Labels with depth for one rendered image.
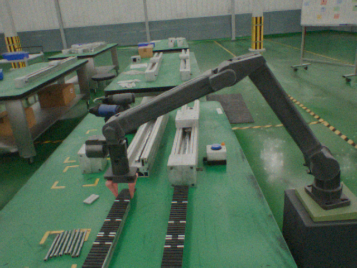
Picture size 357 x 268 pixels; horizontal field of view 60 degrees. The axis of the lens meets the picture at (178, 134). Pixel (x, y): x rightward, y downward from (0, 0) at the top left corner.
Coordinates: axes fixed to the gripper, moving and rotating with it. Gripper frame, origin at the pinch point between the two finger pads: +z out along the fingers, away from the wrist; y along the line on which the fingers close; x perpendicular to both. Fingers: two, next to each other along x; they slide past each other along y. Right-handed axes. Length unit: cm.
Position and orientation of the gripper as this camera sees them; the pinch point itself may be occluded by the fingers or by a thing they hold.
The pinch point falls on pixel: (124, 195)
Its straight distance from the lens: 108.0
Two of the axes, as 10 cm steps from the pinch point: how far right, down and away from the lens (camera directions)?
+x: -0.8, 3.7, -9.3
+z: 0.6, 9.3, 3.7
